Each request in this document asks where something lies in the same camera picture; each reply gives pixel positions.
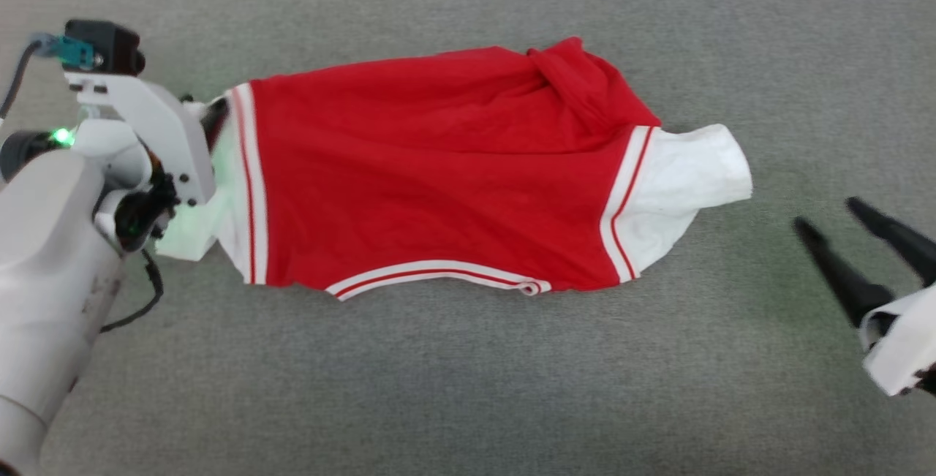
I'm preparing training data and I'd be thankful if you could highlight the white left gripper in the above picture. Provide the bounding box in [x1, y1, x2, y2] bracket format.
[64, 72, 230, 253]

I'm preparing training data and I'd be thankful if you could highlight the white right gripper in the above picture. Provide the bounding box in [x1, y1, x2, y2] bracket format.
[793, 197, 936, 397]

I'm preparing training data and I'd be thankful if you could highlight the red and white shirt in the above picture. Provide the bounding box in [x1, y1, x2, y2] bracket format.
[156, 37, 754, 303]

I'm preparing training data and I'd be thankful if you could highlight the grey fabric sofa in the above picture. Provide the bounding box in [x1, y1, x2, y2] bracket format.
[0, 0, 936, 476]

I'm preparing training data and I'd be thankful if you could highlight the black cable with teal plug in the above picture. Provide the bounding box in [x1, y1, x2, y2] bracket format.
[0, 33, 97, 123]

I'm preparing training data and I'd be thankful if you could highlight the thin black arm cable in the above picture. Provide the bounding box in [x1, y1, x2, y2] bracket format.
[99, 248, 164, 335]

